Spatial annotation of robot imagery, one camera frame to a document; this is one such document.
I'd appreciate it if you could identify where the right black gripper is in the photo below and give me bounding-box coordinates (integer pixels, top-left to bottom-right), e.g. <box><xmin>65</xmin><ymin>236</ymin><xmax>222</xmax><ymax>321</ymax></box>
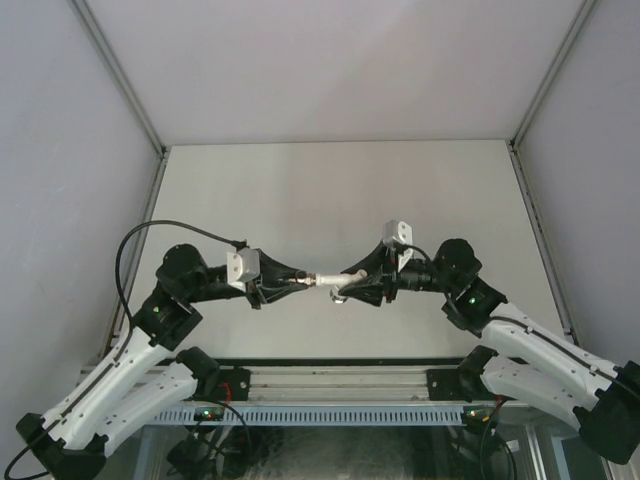
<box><xmin>338</xmin><ymin>241</ymin><xmax>456</xmax><ymax>307</ymax></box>

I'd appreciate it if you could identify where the silver threaded pipe fitting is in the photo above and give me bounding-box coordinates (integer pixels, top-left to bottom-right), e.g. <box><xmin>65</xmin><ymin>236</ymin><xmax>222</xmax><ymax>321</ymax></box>
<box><xmin>294</xmin><ymin>270</ymin><xmax>318</xmax><ymax>288</ymax></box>

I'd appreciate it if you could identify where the white plastic water faucet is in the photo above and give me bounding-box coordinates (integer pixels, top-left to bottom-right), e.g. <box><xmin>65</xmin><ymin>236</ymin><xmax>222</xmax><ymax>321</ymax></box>
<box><xmin>314</xmin><ymin>269</ymin><xmax>367</xmax><ymax>304</ymax></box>

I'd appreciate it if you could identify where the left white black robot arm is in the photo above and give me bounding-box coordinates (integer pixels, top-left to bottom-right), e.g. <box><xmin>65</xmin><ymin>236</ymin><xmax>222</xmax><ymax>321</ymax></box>
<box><xmin>16</xmin><ymin>244</ymin><xmax>309</xmax><ymax>479</ymax></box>

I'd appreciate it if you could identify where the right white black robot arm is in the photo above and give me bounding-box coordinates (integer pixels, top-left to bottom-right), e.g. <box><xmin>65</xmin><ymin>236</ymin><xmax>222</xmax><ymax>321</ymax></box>
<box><xmin>334</xmin><ymin>238</ymin><xmax>639</xmax><ymax>465</ymax></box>

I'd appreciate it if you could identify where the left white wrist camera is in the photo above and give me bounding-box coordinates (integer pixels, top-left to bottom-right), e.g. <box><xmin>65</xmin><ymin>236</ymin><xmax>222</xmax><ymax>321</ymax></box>
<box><xmin>226</xmin><ymin>248</ymin><xmax>260</xmax><ymax>292</ymax></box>

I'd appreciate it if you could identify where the left black camera cable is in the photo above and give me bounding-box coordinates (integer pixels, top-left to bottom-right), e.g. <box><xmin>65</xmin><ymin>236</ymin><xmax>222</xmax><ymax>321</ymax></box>
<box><xmin>114</xmin><ymin>220</ymin><xmax>249</xmax><ymax>331</ymax></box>

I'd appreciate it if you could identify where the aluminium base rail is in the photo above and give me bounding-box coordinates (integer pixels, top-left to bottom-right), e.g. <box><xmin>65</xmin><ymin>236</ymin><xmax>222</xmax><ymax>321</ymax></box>
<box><xmin>79</xmin><ymin>355</ymin><xmax>640</xmax><ymax>404</ymax></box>

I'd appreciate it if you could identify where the grey slotted cable duct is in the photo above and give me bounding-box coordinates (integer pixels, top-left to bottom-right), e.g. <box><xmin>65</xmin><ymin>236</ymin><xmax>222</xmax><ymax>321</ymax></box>
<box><xmin>147</xmin><ymin>404</ymin><xmax>490</xmax><ymax>427</ymax></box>

